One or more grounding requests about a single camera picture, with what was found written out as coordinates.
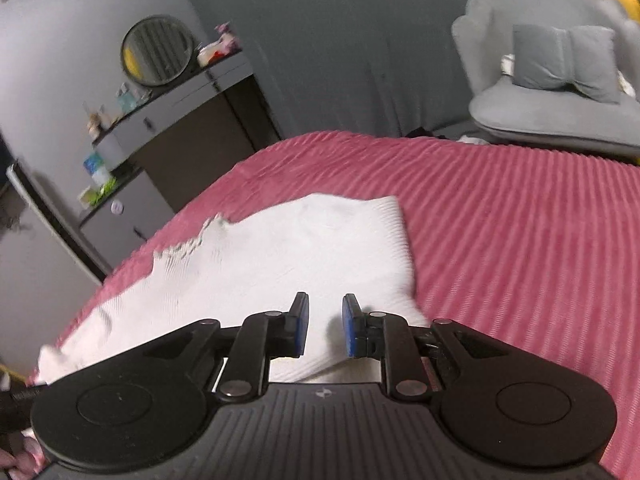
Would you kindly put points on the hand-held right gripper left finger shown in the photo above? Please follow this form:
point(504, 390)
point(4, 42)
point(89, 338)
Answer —
point(300, 325)

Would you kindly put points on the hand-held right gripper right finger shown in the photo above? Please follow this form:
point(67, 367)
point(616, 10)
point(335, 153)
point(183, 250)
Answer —
point(350, 327)

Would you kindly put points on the white knitted sweater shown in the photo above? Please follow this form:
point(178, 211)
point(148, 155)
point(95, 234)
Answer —
point(280, 255)

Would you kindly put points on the person's left hand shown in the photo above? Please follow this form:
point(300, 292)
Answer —
point(17, 462)

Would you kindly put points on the pink ribbed blanket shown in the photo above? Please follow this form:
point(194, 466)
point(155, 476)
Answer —
point(510, 230)

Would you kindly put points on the white drawer cabinet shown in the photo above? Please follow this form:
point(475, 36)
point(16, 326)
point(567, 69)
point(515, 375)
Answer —
point(145, 210)

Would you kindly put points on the white dressing desk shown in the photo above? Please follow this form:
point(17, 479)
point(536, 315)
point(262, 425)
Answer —
point(200, 125)

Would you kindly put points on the green packets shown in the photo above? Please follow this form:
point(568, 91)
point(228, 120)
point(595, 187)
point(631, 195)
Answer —
point(100, 194)

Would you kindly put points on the blue and white package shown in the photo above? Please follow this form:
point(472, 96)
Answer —
point(97, 169)

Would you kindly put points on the teal box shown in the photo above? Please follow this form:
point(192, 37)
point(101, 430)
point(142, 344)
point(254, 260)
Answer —
point(131, 99)

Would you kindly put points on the grey shell-shaped chair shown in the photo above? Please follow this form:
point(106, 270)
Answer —
point(540, 115)

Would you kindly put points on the pink and white toiletries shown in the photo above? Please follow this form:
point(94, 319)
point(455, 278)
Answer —
point(217, 47)

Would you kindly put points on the round mirror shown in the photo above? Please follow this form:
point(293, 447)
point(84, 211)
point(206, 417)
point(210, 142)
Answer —
point(157, 50)

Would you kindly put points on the grey bow pillow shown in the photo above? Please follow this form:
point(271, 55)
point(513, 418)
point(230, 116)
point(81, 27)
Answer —
point(565, 60)

